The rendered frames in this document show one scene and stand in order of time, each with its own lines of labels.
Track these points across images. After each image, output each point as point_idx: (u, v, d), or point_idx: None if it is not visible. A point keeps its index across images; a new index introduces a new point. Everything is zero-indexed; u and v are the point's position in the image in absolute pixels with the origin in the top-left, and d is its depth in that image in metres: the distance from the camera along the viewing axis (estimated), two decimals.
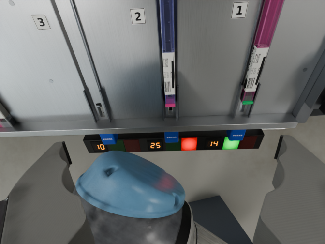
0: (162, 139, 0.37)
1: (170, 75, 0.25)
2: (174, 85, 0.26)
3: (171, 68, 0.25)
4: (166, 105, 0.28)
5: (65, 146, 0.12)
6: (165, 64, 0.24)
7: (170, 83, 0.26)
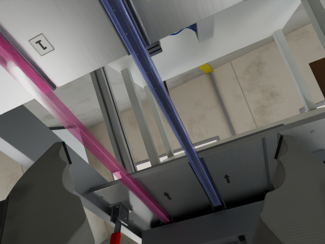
0: None
1: None
2: None
3: None
4: None
5: (65, 146, 0.12)
6: None
7: None
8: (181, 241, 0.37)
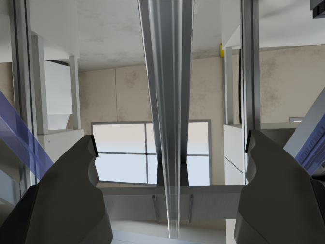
0: None
1: None
2: None
3: None
4: None
5: (94, 140, 0.12)
6: None
7: None
8: None
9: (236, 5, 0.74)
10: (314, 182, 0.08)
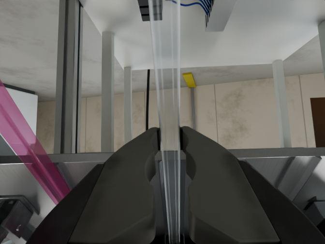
0: None
1: None
2: None
3: None
4: None
5: (158, 133, 0.12)
6: None
7: None
8: None
9: None
10: (241, 163, 0.09)
